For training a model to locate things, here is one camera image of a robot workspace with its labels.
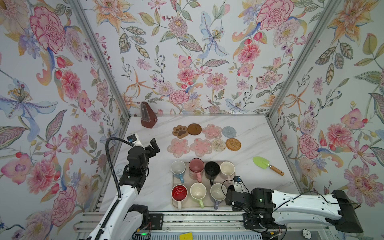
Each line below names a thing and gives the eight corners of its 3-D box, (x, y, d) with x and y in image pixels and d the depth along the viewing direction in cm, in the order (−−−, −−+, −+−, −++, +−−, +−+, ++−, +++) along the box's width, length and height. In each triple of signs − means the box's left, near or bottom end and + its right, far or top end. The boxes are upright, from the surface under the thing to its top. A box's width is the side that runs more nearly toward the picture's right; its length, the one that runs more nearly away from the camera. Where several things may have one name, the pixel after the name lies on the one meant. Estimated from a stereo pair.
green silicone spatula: (251, 163, 98) (252, 162, 96) (253, 155, 101) (254, 154, 100) (282, 176, 92) (284, 175, 91) (283, 167, 96) (285, 166, 94)
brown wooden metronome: (142, 125, 117) (135, 107, 103) (149, 118, 123) (143, 100, 108) (151, 128, 115) (145, 111, 101) (157, 120, 121) (153, 102, 106)
